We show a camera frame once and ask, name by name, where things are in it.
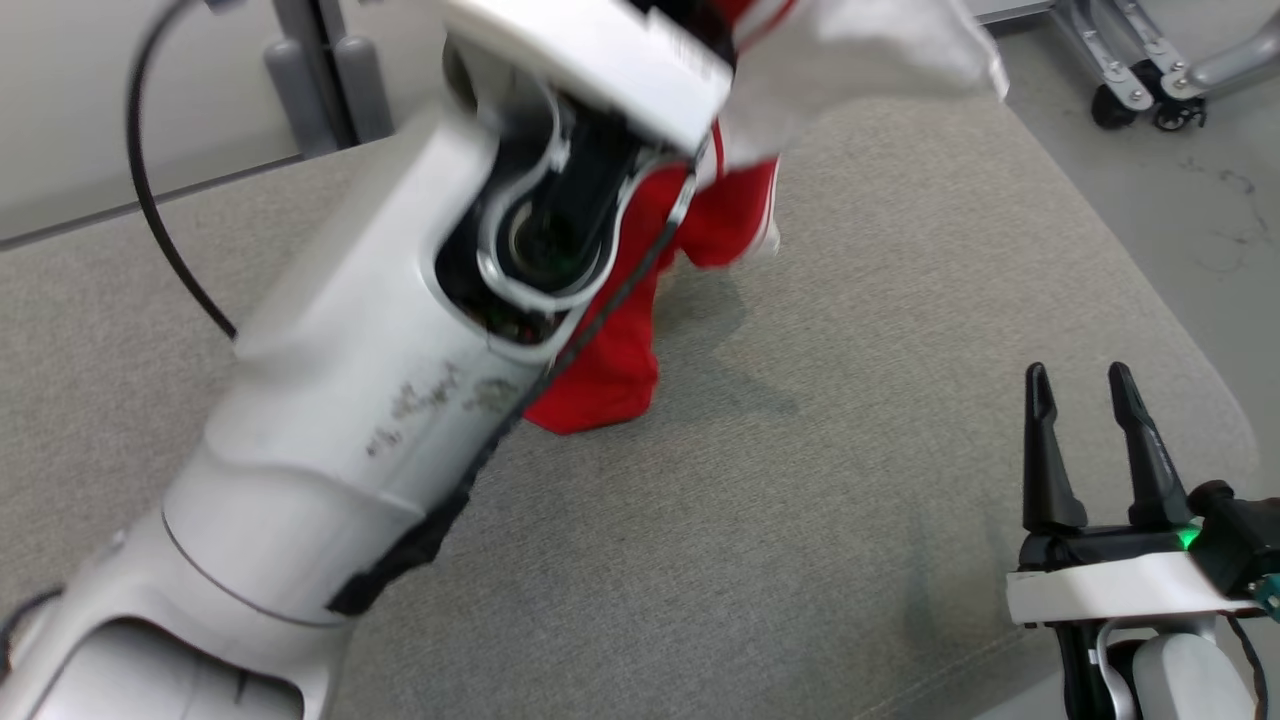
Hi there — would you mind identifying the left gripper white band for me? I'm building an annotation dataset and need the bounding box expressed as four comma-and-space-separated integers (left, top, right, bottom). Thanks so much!
445, 0, 741, 157

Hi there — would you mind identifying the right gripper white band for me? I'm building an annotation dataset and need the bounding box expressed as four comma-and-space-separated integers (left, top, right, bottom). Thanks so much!
1005, 362, 1280, 627

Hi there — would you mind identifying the red garment with white stripes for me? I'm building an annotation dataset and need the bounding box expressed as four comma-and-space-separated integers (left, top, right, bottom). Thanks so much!
525, 0, 1011, 436

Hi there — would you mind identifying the grey wheeled metal base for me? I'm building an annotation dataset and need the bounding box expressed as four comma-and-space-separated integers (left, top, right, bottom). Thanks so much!
1050, 0, 1280, 133

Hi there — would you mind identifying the grey partition post with feet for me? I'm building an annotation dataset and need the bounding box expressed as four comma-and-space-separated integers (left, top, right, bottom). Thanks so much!
262, 0, 396, 157

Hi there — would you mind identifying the black braided cable sleeve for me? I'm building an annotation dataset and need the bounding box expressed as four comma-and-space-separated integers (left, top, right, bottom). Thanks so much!
325, 170, 701, 616

